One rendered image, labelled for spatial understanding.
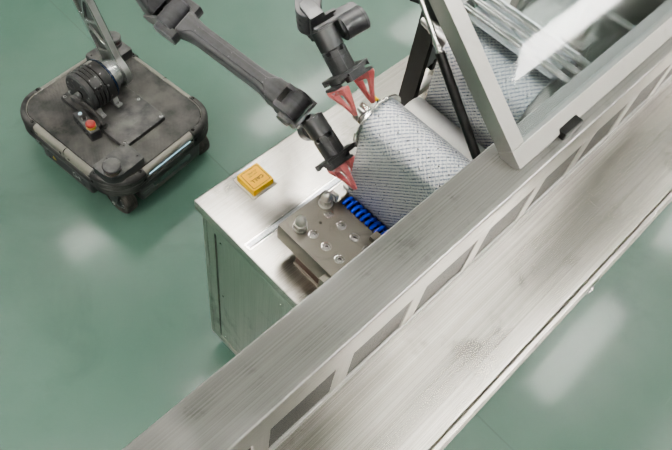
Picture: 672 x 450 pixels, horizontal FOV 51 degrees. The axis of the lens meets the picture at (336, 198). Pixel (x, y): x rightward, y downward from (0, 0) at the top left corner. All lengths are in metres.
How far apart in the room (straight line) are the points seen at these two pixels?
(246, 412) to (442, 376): 0.39
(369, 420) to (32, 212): 2.17
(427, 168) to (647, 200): 0.43
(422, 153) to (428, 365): 0.54
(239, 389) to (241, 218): 1.03
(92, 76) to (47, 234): 0.64
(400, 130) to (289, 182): 0.48
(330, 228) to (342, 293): 0.79
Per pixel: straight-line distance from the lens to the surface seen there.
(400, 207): 1.64
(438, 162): 1.51
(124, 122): 2.91
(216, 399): 0.87
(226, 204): 1.88
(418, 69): 1.88
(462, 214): 1.02
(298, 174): 1.94
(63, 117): 2.99
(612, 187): 1.44
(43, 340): 2.78
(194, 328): 2.70
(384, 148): 1.56
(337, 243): 1.69
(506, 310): 1.22
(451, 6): 1.03
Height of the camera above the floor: 2.48
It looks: 56 degrees down
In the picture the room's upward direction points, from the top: 11 degrees clockwise
